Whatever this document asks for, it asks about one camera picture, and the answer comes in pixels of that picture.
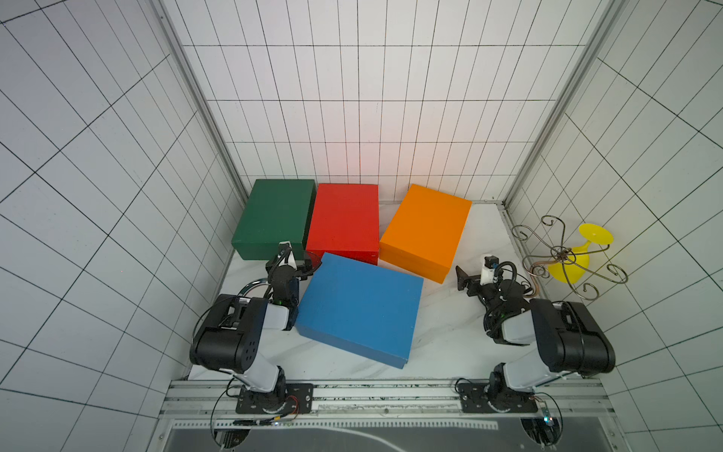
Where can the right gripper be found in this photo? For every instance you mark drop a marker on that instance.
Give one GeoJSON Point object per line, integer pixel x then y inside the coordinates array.
{"type": "Point", "coordinates": [474, 282]}

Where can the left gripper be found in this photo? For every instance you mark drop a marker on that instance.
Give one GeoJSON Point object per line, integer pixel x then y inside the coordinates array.
{"type": "Point", "coordinates": [304, 269]}

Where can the orange shoebox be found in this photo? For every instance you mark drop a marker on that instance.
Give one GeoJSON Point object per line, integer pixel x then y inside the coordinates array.
{"type": "Point", "coordinates": [423, 236]}

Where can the blue shoebox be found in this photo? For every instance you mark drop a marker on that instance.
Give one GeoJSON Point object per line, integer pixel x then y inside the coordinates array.
{"type": "Point", "coordinates": [362, 309]}

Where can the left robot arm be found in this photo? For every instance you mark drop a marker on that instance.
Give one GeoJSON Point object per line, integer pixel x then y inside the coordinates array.
{"type": "Point", "coordinates": [228, 340]}

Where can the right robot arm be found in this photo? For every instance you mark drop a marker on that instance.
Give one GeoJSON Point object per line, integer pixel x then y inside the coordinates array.
{"type": "Point", "coordinates": [566, 338]}

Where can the round white plate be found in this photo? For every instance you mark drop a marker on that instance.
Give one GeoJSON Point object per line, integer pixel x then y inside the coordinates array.
{"type": "Point", "coordinates": [259, 289]}

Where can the green shoebox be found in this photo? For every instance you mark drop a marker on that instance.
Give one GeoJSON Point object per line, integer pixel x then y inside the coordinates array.
{"type": "Point", "coordinates": [277, 211]}

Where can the red shoebox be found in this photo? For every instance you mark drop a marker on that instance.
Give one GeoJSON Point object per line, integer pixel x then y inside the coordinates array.
{"type": "Point", "coordinates": [346, 222]}

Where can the yellow plastic goblet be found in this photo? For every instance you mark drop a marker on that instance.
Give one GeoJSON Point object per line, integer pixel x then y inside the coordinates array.
{"type": "Point", "coordinates": [572, 264]}

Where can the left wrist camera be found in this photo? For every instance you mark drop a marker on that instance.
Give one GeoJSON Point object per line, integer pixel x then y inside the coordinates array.
{"type": "Point", "coordinates": [286, 253]}

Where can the ornate metal wire stand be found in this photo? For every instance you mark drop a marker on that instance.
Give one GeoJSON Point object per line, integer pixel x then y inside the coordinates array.
{"type": "Point", "coordinates": [537, 265]}

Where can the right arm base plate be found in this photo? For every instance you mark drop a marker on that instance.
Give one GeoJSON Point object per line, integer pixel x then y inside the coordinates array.
{"type": "Point", "coordinates": [476, 398]}

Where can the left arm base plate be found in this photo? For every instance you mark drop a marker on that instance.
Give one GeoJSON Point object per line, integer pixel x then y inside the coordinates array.
{"type": "Point", "coordinates": [293, 398]}

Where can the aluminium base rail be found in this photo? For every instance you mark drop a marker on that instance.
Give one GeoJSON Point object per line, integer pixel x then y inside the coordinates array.
{"type": "Point", "coordinates": [350, 404]}

